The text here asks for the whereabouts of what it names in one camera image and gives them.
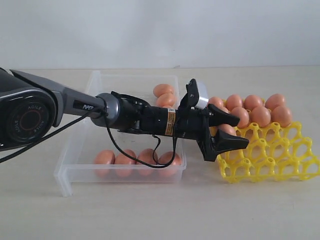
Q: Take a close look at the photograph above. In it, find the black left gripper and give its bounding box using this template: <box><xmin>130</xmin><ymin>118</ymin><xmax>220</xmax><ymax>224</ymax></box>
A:
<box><xmin>117</xmin><ymin>94</ymin><xmax>249</xmax><ymax>162</ymax></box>

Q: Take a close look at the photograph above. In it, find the yellow plastic egg tray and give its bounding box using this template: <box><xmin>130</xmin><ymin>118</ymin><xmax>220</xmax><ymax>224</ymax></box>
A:
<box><xmin>217</xmin><ymin>119</ymin><xmax>320</xmax><ymax>183</ymax></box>

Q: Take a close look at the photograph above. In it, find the clear plastic container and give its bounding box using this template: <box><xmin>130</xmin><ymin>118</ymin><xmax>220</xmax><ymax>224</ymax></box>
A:
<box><xmin>54</xmin><ymin>71</ymin><xmax>187</xmax><ymax>197</ymax></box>

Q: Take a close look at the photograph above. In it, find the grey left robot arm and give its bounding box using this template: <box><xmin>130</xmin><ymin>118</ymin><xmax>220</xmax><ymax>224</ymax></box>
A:
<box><xmin>0</xmin><ymin>69</ymin><xmax>249</xmax><ymax>162</ymax></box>

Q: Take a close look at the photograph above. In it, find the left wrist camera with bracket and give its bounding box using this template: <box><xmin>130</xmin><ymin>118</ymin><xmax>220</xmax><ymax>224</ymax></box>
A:
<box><xmin>178</xmin><ymin>78</ymin><xmax>209</xmax><ymax>110</ymax></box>

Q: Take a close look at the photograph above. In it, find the black left camera cable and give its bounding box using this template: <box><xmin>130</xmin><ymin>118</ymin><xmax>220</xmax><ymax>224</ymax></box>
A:
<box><xmin>0</xmin><ymin>104</ymin><xmax>181</xmax><ymax>169</ymax></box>

